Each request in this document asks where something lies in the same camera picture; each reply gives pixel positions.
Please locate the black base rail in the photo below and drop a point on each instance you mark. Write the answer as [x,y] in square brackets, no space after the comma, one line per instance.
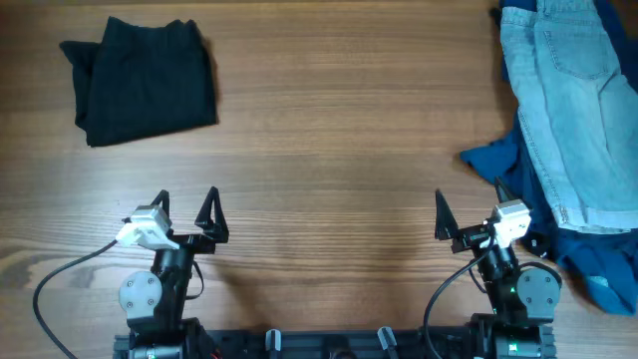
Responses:
[385,342]

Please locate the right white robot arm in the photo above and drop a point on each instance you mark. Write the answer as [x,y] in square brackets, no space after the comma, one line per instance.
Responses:
[522,296]

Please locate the black folded garment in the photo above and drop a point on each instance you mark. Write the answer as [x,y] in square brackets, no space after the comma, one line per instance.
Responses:
[141,82]

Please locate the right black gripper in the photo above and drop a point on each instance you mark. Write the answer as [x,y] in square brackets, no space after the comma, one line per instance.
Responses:
[447,227]

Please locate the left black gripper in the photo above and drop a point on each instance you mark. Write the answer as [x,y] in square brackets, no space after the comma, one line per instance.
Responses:
[214,230]

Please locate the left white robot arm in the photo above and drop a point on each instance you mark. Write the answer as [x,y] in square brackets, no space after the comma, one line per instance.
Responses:
[154,300]

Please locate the light blue denim shorts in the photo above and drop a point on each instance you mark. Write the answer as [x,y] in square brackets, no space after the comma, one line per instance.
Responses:
[577,113]

